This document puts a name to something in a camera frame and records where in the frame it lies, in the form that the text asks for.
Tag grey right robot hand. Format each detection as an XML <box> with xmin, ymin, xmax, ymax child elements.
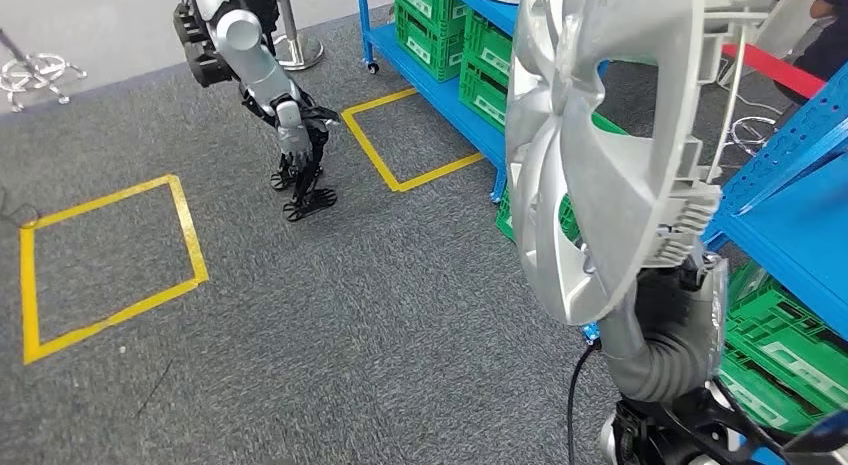
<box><xmin>596</xmin><ymin>255</ymin><xmax>730</xmax><ymax>384</ymax></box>

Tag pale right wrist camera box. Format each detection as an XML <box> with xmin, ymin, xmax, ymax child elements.
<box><xmin>784</xmin><ymin>408</ymin><xmax>848</xmax><ymax>457</ymax></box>

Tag yellow floor tape square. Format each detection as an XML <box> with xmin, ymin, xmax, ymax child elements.
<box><xmin>341</xmin><ymin>86</ymin><xmax>485</xmax><ymax>194</ymax></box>
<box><xmin>19</xmin><ymin>174</ymin><xmax>210</xmax><ymax>366</ymax></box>

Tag standing humanoid robot hand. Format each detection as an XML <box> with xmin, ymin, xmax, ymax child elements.
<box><xmin>274</xmin><ymin>98</ymin><xmax>317</xmax><ymax>174</ymax></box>

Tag standing humanoid robot body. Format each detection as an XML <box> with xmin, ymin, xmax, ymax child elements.
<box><xmin>173</xmin><ymin>0</ymin><xmax>340</xmax><ymax>223</ymax></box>

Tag blue steel shelf rack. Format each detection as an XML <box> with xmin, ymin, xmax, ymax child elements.
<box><xmin>702</xmin><ymin>61</ymin><xmax>848</xmax><ymax>465</ymax></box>
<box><xmin>357</xmin><ymin>0</ymin><xmax>521</xmax><ymax>205</ymax></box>

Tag red barrier belt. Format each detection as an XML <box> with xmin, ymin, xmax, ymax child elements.
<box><xmin>722</xmin><ymin>43</ymin><xmax>826</xmax><ymax>100</ymax></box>

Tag green open plastic crate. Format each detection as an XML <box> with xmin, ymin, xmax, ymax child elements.
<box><xmin>496</xmin><ymin>186</ymin><xmax>581</xmax><ymax>243</ymax></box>

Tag person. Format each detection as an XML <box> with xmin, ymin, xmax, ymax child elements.
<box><xmin>791</xmin><ymin>0</ymin><xmax>848</xmax><ymax>106</ymax></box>

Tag black round stool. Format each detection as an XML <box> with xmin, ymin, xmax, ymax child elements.
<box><xmin>725</xmin><ymin>116</ymin><xmax>780</xmax><ymax>160</ymax></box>

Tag thin black floor strip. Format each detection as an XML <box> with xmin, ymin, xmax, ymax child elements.
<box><xmin>135</xmin><ymin>359</ymin><xmax>175</xmax><ymax>417</ymax></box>

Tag green folded plastic crate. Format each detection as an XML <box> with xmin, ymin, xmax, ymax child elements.
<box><xmin>718</xmin><ymin>355</ymin><xmax>823</xmax><ymax>437</ymax></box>
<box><xmin>725</xmin><ymin>263</ymin><xmax>848</xmax><ymax>410</ymax></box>
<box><xmin>458</xmin><ymin>61</ymin><xmax>511</xmax><ymax>135</ymax></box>
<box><xmin>395</xmin><ymin>0</ymin><xmax>462</xmax><ymax>26</ymax></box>
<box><xmin>463</xmin><ymin>10</ymin><xmax>515</xmax><ymax>79</ymax></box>
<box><xmin>397</xmin><ymin>14</ymin><xmax>465</xmax><ymax>82</ymax></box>

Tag chrome barrier post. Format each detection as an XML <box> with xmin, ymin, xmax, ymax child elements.
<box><xmin>273</xmin><ymin>0</ymin><xmax>326</xmax><ymax>72</ymax></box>

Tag chrome stool base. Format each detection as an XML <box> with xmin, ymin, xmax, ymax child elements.
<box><xmin>0</xmin><ymin>27</ymin><xmax>87</xmax><ymax>112</ymax></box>

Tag silver wheel cover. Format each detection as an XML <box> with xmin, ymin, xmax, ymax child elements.
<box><xmin>504</xmin><ymin>0</ymin><xmax>776</xmax><ymax>327</ymax></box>

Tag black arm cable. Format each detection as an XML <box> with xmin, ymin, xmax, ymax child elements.
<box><xmin>566</xmin><ymin>339</ymin><xmax>604</xmax><ymax>465</ymax></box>

